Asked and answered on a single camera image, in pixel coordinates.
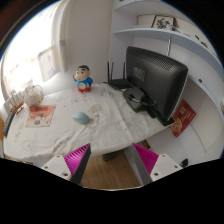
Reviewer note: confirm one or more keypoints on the white floral tablecloth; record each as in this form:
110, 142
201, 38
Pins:
67, 120

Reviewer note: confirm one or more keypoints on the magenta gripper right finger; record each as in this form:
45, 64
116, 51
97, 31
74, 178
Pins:
148, 166

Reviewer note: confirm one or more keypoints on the framed picture on shelf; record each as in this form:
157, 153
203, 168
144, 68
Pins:
163, 22

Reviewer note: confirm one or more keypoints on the black remote control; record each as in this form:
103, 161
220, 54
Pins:
8, 123

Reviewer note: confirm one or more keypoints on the black computer monitor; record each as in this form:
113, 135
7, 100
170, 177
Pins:
161, 79

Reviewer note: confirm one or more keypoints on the black wifi router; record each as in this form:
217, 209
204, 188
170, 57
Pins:
121, 83

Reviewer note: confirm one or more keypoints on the white window curtain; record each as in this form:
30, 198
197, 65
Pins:
58, 36

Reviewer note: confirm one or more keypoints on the white wall shelf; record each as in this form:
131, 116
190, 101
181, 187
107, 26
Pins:
180, 40

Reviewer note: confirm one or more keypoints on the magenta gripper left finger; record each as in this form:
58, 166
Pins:
70, 167

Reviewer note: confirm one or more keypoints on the cartoon boy figurine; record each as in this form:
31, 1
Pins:
83, 79

